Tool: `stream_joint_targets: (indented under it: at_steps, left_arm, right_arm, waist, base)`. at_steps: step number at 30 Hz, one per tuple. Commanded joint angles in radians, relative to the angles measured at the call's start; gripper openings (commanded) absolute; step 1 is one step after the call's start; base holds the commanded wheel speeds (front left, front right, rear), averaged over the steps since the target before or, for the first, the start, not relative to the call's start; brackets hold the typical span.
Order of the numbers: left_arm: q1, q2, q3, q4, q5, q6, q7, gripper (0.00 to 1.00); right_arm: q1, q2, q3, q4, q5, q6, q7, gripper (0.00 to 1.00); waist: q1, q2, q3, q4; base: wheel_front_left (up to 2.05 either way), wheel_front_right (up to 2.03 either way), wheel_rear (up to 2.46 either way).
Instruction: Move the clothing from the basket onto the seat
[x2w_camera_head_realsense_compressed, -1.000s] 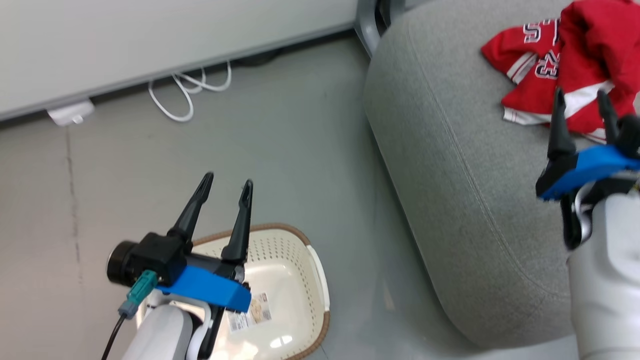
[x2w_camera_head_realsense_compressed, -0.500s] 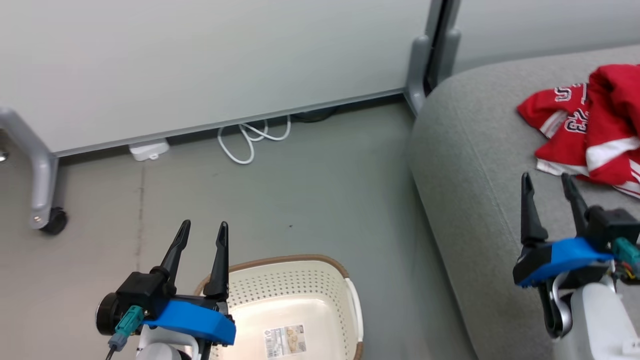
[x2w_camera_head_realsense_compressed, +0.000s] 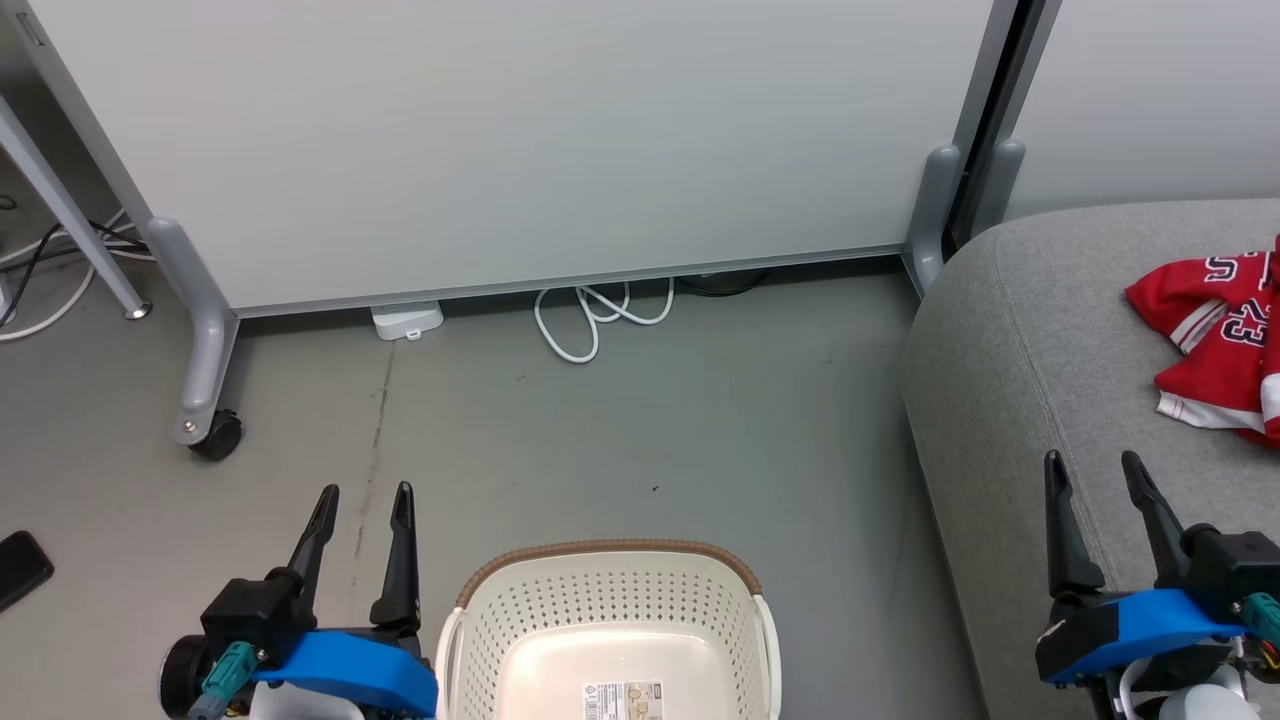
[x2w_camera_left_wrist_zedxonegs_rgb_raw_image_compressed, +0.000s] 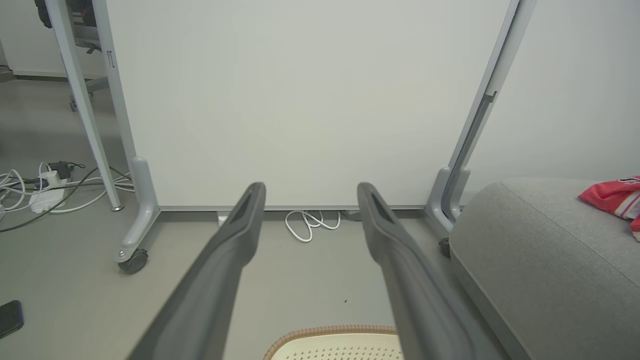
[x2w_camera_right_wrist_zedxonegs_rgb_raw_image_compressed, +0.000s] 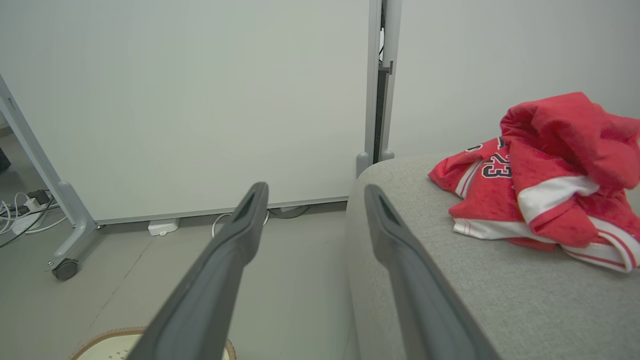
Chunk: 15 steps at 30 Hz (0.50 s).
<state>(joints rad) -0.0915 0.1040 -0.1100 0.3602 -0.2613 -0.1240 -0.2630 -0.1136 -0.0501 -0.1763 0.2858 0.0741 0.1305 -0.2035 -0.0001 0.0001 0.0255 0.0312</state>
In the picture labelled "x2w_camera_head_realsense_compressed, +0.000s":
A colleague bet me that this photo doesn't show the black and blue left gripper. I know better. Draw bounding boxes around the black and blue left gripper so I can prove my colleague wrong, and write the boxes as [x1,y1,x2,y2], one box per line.
[160,482,439,720]

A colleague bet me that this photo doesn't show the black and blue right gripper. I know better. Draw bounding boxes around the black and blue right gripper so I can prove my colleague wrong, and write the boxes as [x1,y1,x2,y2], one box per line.
[1035,450,1280,687]

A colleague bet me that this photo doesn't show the red basketball jersey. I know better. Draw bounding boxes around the red basketball jersey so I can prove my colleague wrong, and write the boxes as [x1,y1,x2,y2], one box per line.
[1124,234,1280,447]

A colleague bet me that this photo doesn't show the white laundry basket brown rim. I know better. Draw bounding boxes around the white laundry basket brown rim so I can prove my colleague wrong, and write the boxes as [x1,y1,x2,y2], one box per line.
[436,540,782,720]

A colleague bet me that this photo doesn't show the grey fabric sofa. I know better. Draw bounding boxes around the grey fabric sofa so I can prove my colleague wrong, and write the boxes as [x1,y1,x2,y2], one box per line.
[898,198,1280,720]

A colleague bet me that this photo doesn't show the black caster wheel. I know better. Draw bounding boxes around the black caster wheel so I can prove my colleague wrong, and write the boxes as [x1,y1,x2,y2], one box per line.
[190,410,244,462]

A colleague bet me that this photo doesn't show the white power adapter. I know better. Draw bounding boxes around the white power adapter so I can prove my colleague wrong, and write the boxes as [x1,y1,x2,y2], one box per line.
[370,301,445,343]

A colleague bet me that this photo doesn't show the paper label sticker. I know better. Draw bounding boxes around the paper label sticker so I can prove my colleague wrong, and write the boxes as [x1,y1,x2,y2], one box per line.
[583,680,666,720]

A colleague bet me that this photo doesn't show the black flat phone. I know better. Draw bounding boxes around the black flat phone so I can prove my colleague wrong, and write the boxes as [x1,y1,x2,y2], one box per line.
[0,530,56,614]

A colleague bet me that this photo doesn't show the narrow white partition panel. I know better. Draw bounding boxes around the narrow white partition panel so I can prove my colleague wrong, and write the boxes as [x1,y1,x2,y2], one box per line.
[965,0,1280,243]

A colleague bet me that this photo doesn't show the wide white partition panel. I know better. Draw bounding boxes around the wide white partition panel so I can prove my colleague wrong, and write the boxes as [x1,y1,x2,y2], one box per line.
[0,0,1021,449]

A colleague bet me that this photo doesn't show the grey metal table leg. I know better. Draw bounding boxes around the grey metal table leg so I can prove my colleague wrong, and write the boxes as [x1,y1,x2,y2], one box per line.
[0,93,153,322]

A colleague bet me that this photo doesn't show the looped white cable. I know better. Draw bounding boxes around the looped white cable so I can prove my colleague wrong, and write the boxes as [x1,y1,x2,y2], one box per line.
[533,279,677,365]

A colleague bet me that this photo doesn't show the long white floor cable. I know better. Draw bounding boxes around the long white floor cable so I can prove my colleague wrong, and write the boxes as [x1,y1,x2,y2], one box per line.
[0,208,151,343]

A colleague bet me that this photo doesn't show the thin black floor cable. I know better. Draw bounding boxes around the thin black floor cable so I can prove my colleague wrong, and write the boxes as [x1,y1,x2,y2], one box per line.
[0,195,149,327]

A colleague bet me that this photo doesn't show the black cable under partition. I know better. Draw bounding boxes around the black cable under partition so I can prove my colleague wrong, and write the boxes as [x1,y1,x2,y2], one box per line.
[675,266,773,299]

